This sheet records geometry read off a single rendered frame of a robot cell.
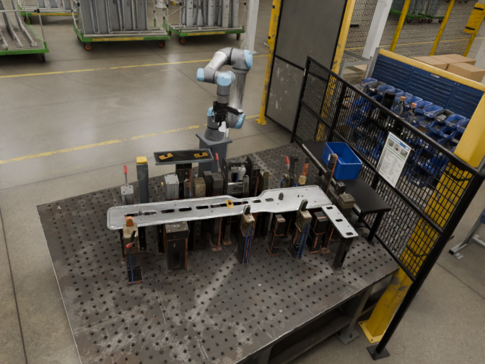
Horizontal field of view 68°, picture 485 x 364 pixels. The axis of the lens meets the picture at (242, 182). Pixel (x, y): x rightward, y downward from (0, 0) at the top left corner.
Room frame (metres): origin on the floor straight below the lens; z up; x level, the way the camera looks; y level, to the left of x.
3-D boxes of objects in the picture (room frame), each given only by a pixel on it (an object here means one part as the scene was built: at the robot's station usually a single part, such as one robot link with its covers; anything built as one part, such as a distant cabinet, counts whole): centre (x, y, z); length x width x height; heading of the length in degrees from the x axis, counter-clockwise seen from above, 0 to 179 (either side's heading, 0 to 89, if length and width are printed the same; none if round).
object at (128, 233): (1.34, 0.54, 0.88); 0.15 x 0.11 x 0.36; 21
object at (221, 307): (1.95, -0.12, 0.68); 2.56 x 1.61 x 0.04; 127
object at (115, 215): (1.71, 0.08, 1.00); 1.38 x 0.22 x 0.02; 111
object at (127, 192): (1.66, 0.67, 0.88); 0.11 x 0.10 x 0.36; 21
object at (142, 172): (1.86, 0.64, 0.92); 0.08 x 0.08 x 0.44; 21
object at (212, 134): (2.38, 0.25, 1.15); 0.15 x 0.15 x 0.10
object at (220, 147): (2.38, 0.25, 0.90); 0.21 x 0.21 x 0.40; 37
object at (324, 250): (1.76, -0.59, 0.84); 0.11 x 0.06 x 0.29; 21
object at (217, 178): (1.89, 0.16, 0.89); 0.13 x 0.11 x 0.38; 21
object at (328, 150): (2.27, -0.69, 1.09); 0.30 x 0.17 x 0.13; 14
